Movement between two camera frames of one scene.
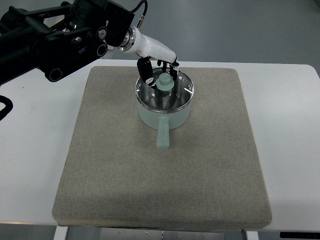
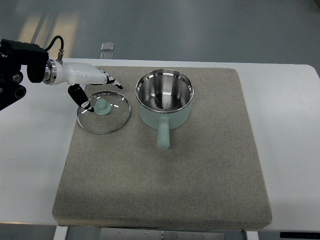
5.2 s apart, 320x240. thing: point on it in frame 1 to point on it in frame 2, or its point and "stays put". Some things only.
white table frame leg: [61, 233] stays put
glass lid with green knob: [169, 95] to [112, 111]
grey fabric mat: [114, 174] stays put
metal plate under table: [120, 233] stays put
